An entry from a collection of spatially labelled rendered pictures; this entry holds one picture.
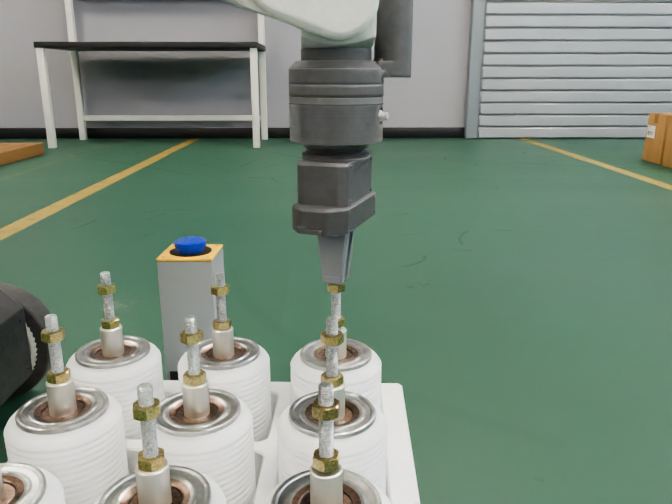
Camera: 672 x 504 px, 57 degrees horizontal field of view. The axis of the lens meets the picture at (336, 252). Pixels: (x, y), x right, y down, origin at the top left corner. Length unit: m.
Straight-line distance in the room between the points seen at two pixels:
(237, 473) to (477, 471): 0.46
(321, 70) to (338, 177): 0.09
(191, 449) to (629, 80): 5.61
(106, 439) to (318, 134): 0.32
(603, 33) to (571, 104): 0.61
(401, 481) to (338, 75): 0.36
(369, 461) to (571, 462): 0.51
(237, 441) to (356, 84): 0.32
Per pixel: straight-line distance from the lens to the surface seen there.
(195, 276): 0.80
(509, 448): 1.00
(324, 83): 0.55
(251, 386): 0.65
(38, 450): 0.58
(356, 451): 0.52
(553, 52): 5.71
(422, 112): 5.55
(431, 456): 0.96
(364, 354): 0.66
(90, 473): 0.59
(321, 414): 0.41
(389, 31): 0.59
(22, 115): 6.08
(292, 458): 0.54
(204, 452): 0.54
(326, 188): 0.56
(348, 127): 0.56
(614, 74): 5.89
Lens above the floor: 0.53
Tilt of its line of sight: 16 degrees down
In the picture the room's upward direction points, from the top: straight up
